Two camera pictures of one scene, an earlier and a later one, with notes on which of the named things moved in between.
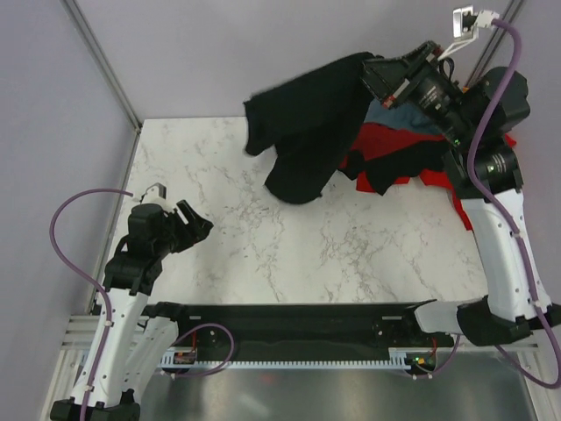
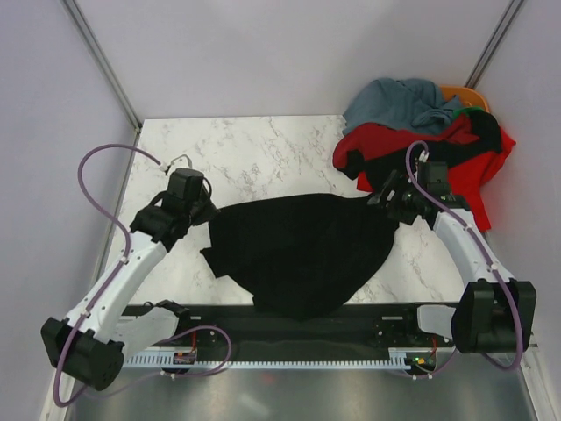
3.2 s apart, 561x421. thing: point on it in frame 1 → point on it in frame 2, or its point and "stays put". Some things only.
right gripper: x=391 y=81 → x=397 y=183
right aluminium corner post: x=496 y=40 stays put
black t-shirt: x=308 y=122 → x=301 y=255
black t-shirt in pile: x=380 y=171 stays put
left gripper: x=202 y=231 → x=210 y=211
